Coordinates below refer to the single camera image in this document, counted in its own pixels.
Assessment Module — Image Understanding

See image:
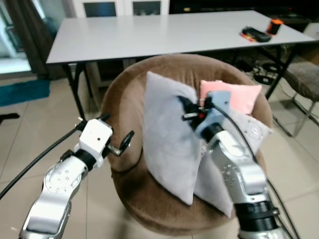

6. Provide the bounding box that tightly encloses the large grey pillow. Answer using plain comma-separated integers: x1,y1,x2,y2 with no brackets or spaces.
143,72,212,206

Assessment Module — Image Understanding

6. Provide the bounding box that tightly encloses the round brown sofa chair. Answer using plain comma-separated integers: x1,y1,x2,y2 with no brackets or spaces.
101,53,274,236

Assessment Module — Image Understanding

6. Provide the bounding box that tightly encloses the pink pillow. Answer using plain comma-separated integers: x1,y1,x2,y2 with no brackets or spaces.
199,80,263,116

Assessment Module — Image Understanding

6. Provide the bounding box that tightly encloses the blue floor mat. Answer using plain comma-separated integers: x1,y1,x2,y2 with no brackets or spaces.
0,79,51,107

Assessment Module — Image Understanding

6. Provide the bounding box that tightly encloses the small black floor object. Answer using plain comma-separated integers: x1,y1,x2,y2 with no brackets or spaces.
0,113,20,123

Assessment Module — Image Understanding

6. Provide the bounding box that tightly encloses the white folding table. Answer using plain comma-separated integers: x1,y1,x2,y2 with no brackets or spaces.
46,10,318,121

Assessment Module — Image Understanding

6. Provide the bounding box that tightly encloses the black handheld controller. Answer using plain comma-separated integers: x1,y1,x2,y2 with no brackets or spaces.
241,27,273,43

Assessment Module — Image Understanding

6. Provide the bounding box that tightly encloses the grey fabric metal-leg chair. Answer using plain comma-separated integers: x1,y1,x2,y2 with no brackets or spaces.
272,59,319,138

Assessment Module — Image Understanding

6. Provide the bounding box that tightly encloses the white cabinet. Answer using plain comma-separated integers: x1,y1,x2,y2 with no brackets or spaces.
69,0,170,18

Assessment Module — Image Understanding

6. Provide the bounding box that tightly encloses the dark curtain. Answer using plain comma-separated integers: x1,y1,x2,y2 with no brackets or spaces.
4,0,67,79

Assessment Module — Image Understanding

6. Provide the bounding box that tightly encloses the orange and black cylinder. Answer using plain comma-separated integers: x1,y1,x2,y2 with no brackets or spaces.
266,19,284,36

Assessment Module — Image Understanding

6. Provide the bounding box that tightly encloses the white box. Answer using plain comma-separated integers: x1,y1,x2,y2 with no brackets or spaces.
303,22,319,37

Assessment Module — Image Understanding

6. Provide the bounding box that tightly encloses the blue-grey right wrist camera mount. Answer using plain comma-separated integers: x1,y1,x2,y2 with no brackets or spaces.
193,91,233,141

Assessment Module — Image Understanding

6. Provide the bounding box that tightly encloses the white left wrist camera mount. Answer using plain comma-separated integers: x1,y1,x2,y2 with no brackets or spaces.
78,119,114,169

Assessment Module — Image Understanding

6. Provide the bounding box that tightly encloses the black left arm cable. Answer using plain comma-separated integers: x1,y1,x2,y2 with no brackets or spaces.
0,121,84,201

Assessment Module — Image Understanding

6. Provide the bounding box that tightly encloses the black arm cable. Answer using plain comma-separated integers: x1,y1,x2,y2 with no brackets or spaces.
213,102,301,239
0,121,84,201

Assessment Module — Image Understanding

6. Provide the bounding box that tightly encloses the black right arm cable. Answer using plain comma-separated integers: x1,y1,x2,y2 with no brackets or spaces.
213,102,301,239

